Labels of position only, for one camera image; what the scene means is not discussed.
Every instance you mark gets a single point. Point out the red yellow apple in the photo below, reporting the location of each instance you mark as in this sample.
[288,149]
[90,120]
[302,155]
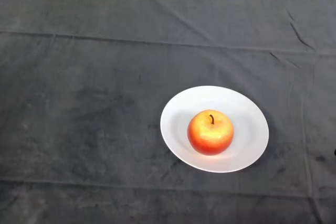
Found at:
[210,133]

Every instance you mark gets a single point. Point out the white round plate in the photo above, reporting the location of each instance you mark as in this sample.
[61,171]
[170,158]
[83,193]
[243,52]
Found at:
[244,134]

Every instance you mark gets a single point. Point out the black cloth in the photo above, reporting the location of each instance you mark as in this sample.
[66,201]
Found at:
[78,77]

